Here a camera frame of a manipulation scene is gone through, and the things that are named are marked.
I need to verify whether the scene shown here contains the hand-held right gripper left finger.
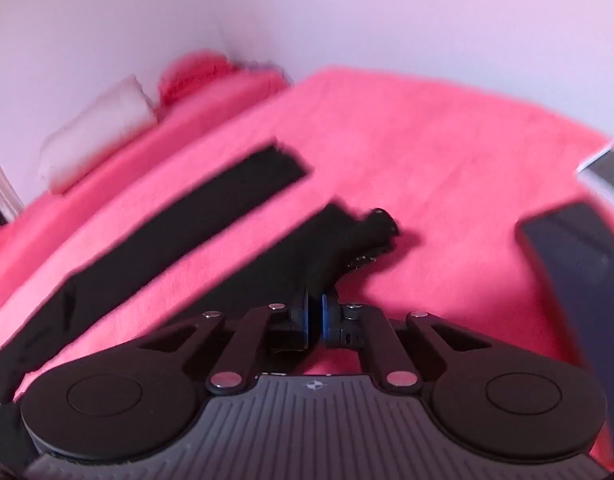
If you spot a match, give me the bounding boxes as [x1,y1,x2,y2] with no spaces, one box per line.
[136,286,311,394]

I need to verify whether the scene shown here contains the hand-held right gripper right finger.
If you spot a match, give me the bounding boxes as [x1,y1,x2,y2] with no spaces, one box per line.
[321,292,494,394]

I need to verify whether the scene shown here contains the black pants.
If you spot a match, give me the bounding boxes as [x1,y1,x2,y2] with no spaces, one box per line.
[0,143,402,461]

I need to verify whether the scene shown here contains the pink blanket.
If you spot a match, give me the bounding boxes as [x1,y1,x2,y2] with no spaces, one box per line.
[0,65,614,476]

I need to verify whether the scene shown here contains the dark rectangular object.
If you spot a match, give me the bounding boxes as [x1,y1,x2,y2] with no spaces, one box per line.
[517,201,614,411]

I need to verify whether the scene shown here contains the red crumpled cloth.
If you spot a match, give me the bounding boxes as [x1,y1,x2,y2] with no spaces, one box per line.
[159,50,288,111]

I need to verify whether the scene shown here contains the white pillow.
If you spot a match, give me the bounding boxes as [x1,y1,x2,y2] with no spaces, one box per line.
[37,74,158,194]

